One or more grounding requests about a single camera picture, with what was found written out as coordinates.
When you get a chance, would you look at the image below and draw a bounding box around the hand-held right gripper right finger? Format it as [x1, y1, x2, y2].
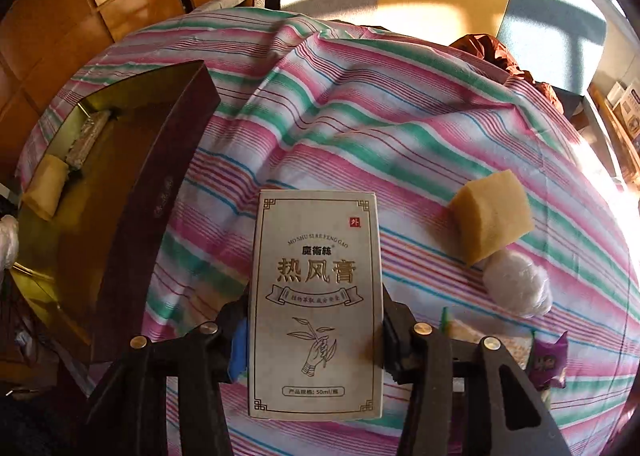
[382, 303, 573, 456]

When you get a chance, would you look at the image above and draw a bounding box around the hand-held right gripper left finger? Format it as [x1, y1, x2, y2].
[82, 286, 251, 456]

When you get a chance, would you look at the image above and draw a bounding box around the green-edged cracker packet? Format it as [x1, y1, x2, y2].
[440, 307, 538, 369]

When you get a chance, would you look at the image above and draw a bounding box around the white printed ointment box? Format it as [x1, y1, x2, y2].
[248, 189, 385, 421]

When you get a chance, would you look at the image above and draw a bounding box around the white ball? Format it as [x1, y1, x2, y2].
[482, 249, 553, 319]

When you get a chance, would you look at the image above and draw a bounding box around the purple snack packet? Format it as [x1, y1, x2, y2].
[530, 331, 570, 389]

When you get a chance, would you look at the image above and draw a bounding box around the yellow cake block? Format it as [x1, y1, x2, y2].
[21, 155, 68, 222]
[447, 170, 533, 267]

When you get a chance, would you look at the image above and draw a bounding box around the dark box with gold interior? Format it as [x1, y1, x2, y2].
[10, 60, 222, 367]

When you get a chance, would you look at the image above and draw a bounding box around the striped bed sheet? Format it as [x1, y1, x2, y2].
[15, 6, 640, 456]

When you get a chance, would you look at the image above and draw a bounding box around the white plastic bag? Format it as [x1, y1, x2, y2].
[0, 213, 21, 272]

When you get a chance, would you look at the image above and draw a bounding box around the silver wrapped snack bar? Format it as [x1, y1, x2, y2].
[62, 109, 113, 171]

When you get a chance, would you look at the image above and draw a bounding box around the wooden desk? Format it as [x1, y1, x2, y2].
[587, 81, 640, 187]

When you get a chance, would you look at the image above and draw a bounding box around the brown crumpled cloth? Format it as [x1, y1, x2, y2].
[447, 31, 566, 112]

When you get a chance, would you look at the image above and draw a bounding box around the white carton with picture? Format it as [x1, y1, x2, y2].
[607, 81, 640, 137]

